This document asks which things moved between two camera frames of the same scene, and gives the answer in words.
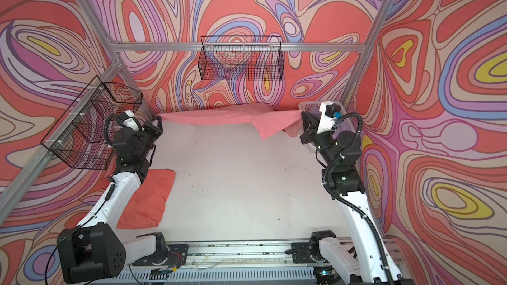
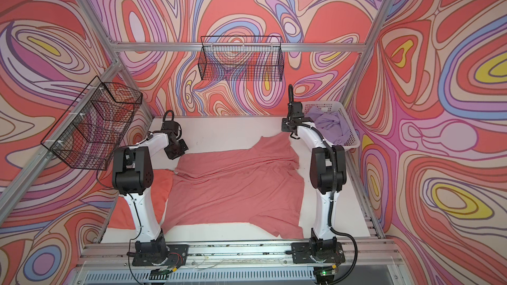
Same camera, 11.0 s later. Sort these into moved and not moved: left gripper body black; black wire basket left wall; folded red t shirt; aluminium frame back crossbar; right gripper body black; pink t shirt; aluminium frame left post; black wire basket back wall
Moved: left gripper body black; right gripper body black; pink t shirt
Not moved: black wire basket back wall; black wire basket left wall; aluminium frame back crossbar; aluminium frame left post; folded red t shirt
